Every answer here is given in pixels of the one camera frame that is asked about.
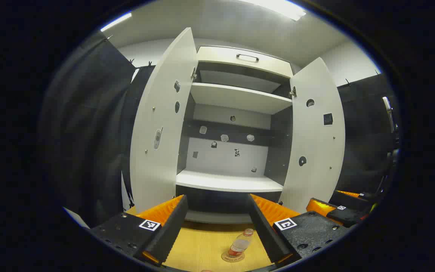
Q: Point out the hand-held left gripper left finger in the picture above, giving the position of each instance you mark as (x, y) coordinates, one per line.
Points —
(172, 226)

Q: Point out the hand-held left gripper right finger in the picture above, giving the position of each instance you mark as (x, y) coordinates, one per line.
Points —
(264, 230)

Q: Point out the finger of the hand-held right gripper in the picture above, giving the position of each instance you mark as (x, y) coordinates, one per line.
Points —
(347, 216)
(353, 202)

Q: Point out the clear plastic bottle red label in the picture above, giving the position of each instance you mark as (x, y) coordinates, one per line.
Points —
(240, 243)

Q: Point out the round wooden coaster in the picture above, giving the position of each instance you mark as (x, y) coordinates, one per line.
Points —
(236, 259)

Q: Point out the white cabinet door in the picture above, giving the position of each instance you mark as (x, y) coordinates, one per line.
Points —
(164, 113)
(315, 143)

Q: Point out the white device on stand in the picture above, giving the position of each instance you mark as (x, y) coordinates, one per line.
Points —
(388, 111)

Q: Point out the white cabinet with grey interior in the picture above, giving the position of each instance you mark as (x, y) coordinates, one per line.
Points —
(236, 98)

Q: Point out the white cabinet drawer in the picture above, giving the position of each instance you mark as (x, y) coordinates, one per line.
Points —
(217, 56)

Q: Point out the long ceiling light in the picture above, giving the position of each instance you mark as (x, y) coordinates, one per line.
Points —
(278, 7)

